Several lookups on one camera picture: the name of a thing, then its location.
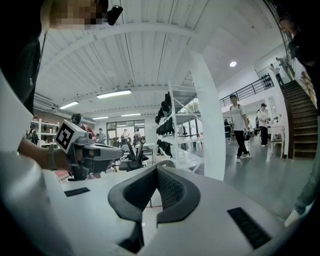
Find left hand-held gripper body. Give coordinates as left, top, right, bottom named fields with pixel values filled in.
left=54, top=119, right=124, bottom=181

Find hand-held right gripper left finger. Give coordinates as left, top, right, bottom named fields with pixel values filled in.
left=107, top=165, right=159, bottom=223

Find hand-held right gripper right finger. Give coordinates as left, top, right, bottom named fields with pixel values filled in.
left=156, top=164, right=202, bottom=224

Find person's left forearm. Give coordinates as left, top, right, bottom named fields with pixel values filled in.
left=17, top=136, right=74, bottom=173

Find person's left hand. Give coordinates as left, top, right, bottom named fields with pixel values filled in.
left=73, top=147, right=85, bottom=165

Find white shelf with items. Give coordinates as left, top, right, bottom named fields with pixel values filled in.
left=29, top=119, right=61, bottom=149

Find pale wrist band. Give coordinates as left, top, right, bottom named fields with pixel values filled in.
left=48, top=144, right=59, bottom=171

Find pink box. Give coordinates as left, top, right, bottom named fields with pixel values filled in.
left=53, top=169, right=74, bottom=180

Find black office chair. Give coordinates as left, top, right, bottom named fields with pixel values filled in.
left=129, top=136, right=154, bottom=168
left=118, top=139, right=141, bottom=173

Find woven arched chair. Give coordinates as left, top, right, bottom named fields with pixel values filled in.
left=154, top=159, right=176, bottom=169

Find white metal shelving rack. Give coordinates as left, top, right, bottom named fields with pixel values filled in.
left=156, top=81, right=208, bottom=173

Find black framed glass doors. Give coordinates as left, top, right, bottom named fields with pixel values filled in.
left=106, top=119, right=146, bottom=146

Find black hanging garment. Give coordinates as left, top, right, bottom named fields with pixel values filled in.
left=154, top=91, right=174, bottom=125
left=155, top=116, right=175, bottom=137
left=156, top=139, right=174, bottom=159

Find white garment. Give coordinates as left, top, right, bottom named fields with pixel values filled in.
left=189, top=49, right=227, bottom=182

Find person's black shirt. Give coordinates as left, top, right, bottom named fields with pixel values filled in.
left=0, top=0, right=51, bottom=116

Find person's head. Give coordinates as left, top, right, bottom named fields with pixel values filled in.
left=48, top=0, right=110, bottom=31

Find black metal balcony railing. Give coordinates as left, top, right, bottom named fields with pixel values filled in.
left=219, top=74, right=275, bottom=108

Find brown wooden staircase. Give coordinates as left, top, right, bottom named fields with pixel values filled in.
left=279, top=79, right=320, bottom=160

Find black head-mounted camera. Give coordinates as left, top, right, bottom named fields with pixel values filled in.
left=105, top=5, right=124, bottom=27

